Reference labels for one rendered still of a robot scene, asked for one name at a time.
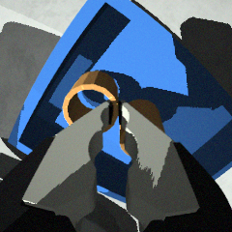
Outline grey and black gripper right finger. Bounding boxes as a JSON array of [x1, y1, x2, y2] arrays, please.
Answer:
[[118, 100, 232, 232]]

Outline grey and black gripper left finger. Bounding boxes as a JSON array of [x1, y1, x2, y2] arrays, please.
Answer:
[[0, 100, 113, 232]]

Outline bronze bushing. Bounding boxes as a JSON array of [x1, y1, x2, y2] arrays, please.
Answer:
[[63, 71, 118, 132], [119, 100, 165, 155]]

